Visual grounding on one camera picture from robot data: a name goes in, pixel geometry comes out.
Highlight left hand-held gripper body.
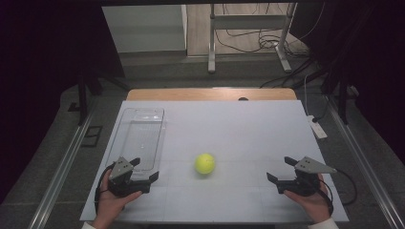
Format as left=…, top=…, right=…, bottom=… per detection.
left=107, top=156, right=151, bottom=198

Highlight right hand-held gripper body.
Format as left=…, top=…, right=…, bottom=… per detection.
left=276, top=156, right=338, bottom=198

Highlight clear plastic container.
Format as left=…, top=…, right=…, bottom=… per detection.
left=105, top=107, right=167, bottom=183

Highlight yellow tennis ball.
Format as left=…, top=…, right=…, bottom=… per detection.
left=194, top=153, right=217, bottom=176

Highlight person's right hand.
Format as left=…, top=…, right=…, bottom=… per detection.
left=283, top=173, right=334, bottom=224

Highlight person's left hand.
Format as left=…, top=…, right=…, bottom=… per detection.
left=94, top=169, right=143, bottom=225

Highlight white power strip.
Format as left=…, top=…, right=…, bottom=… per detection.
left=306, top=114, right=329, bottom=140

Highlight white board sheet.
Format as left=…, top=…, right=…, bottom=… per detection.
left=79, top=99, right=350, bottom=223

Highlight black stand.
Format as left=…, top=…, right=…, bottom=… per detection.
left=319, top=68, right=352, bottom=126
left=67, top=68, right=131, bottom=127

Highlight wooden table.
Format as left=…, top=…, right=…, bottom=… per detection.
left=126, top=88, right=298, bottom=102

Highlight white cabinet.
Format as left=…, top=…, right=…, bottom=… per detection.
left=101, top=4, right=189, bottom=53

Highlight white metal stand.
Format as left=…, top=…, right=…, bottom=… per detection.
left=207, top=3, right=298, bottom=74

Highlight black floor frame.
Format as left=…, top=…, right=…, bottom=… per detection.
left=80, top=125, right=103, bottom=148

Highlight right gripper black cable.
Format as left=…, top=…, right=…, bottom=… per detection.
left=318, top=168, right=358, bottom=218

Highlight black plug cable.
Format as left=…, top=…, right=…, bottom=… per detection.
left=311, top=94, right=330, bottom=124

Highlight aluminium rail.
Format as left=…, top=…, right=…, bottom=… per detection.
left=326, top=94, right=405, bottom=229
left=28, top=114, right=94, bottom=229

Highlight white power strip cable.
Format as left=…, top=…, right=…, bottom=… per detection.
left=303, top=73, right=311, bottom=117

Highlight tangle of black floor cables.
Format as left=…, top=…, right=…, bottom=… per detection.
left=214, top=3, right=319, bottom=59

